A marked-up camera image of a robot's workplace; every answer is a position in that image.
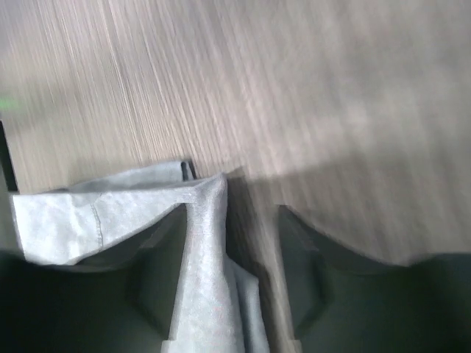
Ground grey long sleeve shirt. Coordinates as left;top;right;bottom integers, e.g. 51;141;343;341
1;161;269;352

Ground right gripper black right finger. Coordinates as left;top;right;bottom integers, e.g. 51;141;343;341
277;206;470;352

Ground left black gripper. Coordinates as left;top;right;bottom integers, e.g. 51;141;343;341
0;122;18;192

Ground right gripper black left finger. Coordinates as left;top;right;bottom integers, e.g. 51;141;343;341
1;209;187;352

